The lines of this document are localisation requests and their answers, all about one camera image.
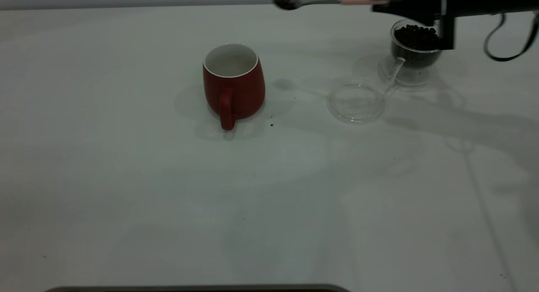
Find metal spoon with pink handle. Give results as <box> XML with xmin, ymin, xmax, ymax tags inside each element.
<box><xmin>273</xmin><ymin>0</ymin><xmax>392</xmax><ymax>10</ymax></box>

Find black cable loop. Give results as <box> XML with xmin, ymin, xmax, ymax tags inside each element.
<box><xmin>483</xmin><ymin>12</ymin><xmax>539</xmax><ymax>62</ymax></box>

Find dark coffee beans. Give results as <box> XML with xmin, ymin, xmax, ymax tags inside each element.
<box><xmin>393</xmin><ymin>24</ymin><xmax>442</xmax><ymax>68</ymax></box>

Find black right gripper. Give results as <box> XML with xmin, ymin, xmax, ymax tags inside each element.
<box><xmin>370</xmin><ymin>0</ymin><xmax>502</xmax><ymax>51</ymax></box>

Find red ceramic mug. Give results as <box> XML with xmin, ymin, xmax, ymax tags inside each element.
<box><xmin>203</xmin><ymin>43</ymin><xmax>266</xmax><ymax>131</ymax></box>

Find clear glass saucer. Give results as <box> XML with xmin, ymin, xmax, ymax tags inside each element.
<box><xmin>378</xmin><ymin>56</ymin><xmax>438</xmax><ymax>88</ymax></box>

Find clear glass cup with handle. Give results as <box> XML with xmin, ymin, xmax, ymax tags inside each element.
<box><xmin>384</xmin><ymin>19</ymin><xmax>443</xmax><ymax>90</ymax></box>

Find small round glass dish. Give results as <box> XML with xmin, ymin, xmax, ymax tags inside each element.
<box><xmin>328</xmin><ymin>82</ymin><xmax>386</xmax><ymax>124</ymax></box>

